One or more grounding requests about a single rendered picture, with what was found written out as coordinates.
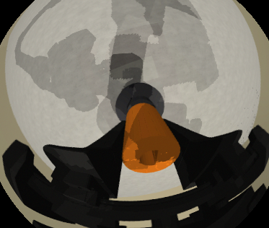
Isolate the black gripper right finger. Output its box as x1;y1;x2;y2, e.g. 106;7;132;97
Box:
164;119;242;190

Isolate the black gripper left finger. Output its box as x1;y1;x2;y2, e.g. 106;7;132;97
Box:
43;120;126;198

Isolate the orange knob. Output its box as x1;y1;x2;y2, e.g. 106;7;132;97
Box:
122;103;180;173

